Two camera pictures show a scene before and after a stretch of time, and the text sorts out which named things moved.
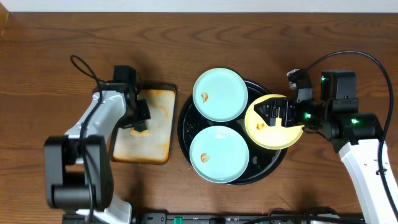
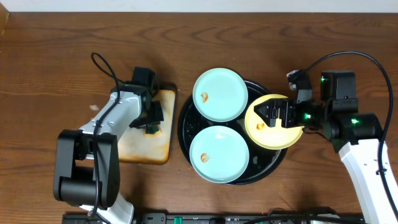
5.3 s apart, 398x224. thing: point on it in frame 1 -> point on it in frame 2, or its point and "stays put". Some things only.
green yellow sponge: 145,132 -> 152,130
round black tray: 262,162 stays put
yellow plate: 270,137 stays put
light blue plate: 220,95 stays put
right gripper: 287,104 stays put
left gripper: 141,111 -> 152,121
